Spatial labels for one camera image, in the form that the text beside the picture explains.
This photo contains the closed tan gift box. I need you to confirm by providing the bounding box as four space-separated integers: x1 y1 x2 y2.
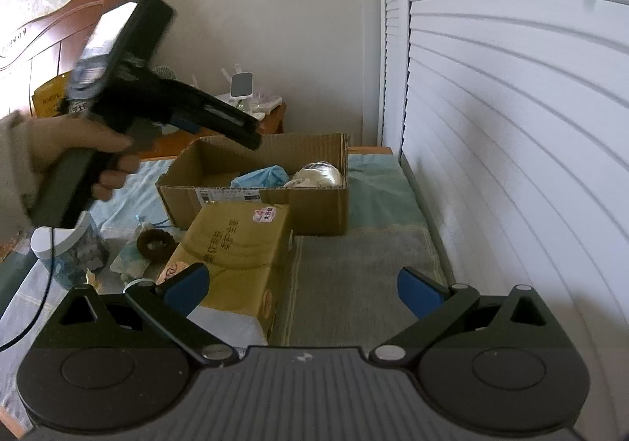
156 202 296 346

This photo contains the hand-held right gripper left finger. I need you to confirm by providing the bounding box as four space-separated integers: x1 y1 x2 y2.
32 263 241 368

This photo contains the white louvered closet door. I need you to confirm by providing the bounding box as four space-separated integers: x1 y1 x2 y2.
380 0 410 154
400 0 629 441

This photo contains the light blue towel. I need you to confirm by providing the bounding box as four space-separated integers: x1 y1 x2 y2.
88 146 429 239

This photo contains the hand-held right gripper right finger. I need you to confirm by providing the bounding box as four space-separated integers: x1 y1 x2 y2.
370 267 576 366

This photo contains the black cable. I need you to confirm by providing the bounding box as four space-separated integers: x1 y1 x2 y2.
0 225 56 352

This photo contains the blue face mask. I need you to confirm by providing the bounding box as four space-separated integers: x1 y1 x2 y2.
230 165 292 189

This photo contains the person's left hand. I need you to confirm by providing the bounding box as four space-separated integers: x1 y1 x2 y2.
27 119 139 201

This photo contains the brown cardboard box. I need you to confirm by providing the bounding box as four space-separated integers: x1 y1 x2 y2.
156 132 351 236

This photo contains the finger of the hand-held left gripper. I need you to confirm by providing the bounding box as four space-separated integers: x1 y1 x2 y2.
156 72 263 151
167 109 204 134

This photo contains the brown scrunchie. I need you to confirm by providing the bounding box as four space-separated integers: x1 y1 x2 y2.
136 229 179 258

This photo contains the wooden nightstand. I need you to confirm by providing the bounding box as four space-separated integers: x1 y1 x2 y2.
140 102 287 160

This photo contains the white square device on stand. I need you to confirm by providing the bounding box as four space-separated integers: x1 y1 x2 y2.
230 72 255 110

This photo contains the white router with antennas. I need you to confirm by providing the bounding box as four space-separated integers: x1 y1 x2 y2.
191 62 241 104

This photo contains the person's left forearm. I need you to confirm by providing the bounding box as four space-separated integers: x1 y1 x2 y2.
0 109 56 232

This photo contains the wooden headboard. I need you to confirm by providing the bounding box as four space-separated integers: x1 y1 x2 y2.
0 0 143 122

